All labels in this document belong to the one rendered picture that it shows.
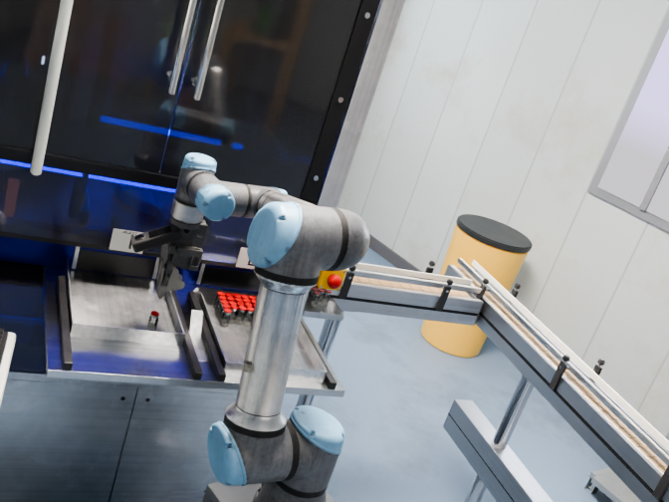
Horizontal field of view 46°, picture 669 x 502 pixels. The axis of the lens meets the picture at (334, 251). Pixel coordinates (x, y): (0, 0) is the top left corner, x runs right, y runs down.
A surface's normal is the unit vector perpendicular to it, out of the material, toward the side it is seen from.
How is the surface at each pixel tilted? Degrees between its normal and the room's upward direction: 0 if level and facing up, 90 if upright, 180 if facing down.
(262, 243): 83
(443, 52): 90
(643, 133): 90
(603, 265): 90
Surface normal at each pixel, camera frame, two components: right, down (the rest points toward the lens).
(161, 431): 0.33, 0.44
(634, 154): -0.76, 0.00
